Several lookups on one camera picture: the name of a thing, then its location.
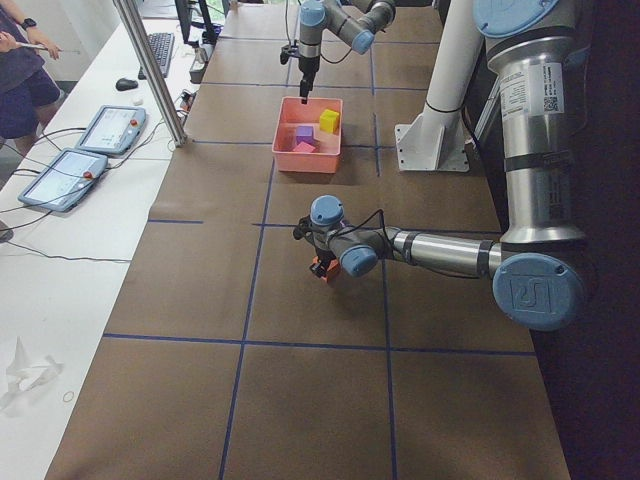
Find teach pendant tablet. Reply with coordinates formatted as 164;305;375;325
76;105;147;155
18;148;108;212

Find aluminium frame post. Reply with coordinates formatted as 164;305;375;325
113;0;187;147

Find purple foam block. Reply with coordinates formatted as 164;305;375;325
295;125;315;145

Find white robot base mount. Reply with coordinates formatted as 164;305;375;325
395;0;483;172

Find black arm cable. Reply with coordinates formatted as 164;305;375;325
344;208;389;239

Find black computer mouse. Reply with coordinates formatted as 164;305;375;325
115;78;139;92

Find black keyboard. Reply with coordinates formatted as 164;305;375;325
148;32;175;78

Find near teach pendant tablet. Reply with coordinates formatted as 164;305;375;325
18;148;108;212

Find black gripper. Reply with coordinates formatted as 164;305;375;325
279;43;320;104
292;215;337;279

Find crumpled white paper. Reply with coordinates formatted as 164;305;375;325
1;337;65;413

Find pink plastic bin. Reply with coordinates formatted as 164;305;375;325
272;97;343;174

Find yellow foam block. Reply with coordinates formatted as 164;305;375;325
319;109;341;134

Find black cable on desk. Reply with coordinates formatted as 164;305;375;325
0;127;176;265

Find red foam block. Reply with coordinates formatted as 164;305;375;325
293;141;317;153

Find brown paper table cover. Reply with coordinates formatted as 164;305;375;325
47;5;569;479

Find far teach pendant tablet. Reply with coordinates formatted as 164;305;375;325
76;105;147;155

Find orange foam block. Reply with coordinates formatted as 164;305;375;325
321;259;341;283

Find person in purple shirt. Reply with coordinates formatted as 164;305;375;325
1;1;61;155

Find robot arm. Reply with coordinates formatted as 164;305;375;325
280;0;396;104
293;1;594;331

